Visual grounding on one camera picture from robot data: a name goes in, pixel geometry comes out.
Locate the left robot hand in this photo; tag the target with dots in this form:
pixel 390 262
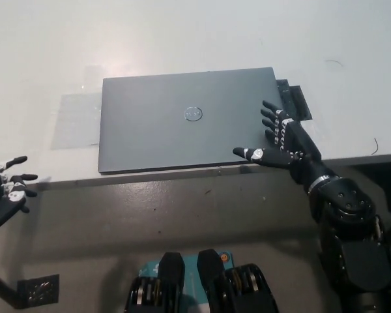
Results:
pixel 3 205

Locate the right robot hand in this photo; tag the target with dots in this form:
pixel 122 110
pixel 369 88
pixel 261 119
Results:
pixel 296 143

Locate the dark grey Dell laptop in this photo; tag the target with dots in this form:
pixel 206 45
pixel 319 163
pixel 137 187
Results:
pixel 195 137

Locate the matte black tape strip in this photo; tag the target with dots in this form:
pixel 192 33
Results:
pixel 301 102

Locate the glossy black plastic piece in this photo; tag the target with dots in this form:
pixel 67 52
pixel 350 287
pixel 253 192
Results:
pixel 284 88

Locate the black metal table leg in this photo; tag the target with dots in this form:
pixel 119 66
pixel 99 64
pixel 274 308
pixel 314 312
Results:
pixel 1 287

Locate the clear plastic tape sheet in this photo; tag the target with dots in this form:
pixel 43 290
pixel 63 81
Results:
pixel 78 120

